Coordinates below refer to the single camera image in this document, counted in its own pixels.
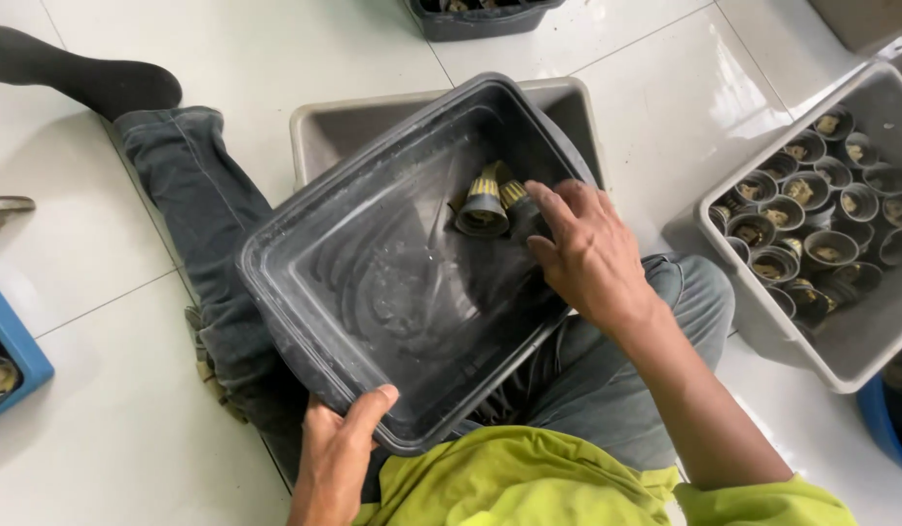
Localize person's right hand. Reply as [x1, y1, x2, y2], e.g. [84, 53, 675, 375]
[524, 180, 665, 336]

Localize person's left hand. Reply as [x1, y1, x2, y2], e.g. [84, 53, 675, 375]
[296, 384, 401, 507]

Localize black lamp socket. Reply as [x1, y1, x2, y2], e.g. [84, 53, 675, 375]
[454, 175, 511, 238]
[498, 179, 556, 246]

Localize black plastic tub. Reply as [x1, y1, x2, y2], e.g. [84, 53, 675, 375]
[235, 72, 599, 457]

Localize yellow-green shirt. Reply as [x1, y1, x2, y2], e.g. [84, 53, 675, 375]
[352, 426, 858, 526]

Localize pile of lamp sockets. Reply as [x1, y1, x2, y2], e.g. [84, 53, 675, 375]
[709, 102, 902, 338]

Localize dark grey tub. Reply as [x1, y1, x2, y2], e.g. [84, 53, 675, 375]
[405, 0, 569, 42]

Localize grey jeans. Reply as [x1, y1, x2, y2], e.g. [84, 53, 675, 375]
[113, 106, 737, 505]

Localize beige plastic tub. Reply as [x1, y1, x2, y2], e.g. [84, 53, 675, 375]
[290, 76, 614, 197]

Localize grey plastic crate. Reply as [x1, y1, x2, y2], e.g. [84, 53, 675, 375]
[695, 60, 902, 395]

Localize blue plastic crate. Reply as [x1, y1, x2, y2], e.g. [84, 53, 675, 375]
[0, 270, 56, 427]

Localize blue round bin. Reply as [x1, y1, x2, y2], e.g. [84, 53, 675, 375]
[856, 364, 902, 483]

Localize beige box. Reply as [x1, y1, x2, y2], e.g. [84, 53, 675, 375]
[807, 0, 902, 61]

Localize brown sandal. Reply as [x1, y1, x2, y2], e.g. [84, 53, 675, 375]
[0, 196, 37, 233]

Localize black sock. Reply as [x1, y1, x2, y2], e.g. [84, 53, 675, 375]
[0, 24, 183, 122]

